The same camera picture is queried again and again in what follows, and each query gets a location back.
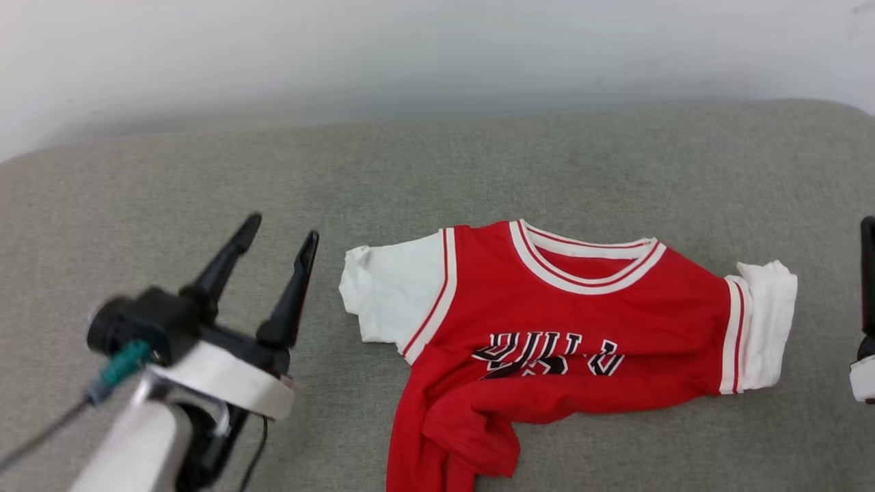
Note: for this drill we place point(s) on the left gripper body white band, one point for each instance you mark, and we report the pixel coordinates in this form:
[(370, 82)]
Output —
[(232, 379)]

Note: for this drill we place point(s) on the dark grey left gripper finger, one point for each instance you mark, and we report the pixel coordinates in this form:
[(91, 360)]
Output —
[(294, 294), (222, 273)]

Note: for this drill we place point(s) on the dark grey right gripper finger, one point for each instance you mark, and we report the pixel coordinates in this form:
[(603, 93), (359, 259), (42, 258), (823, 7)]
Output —
[(869, 273)]

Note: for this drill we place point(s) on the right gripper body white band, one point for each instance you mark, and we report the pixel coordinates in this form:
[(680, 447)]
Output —
[(865, 379)]

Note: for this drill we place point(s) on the red and white basketball jersey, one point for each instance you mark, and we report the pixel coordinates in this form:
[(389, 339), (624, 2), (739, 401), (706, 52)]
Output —
[(567, 321)]

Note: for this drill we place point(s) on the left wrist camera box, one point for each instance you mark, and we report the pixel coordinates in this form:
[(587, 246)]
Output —
[(147, 321)]

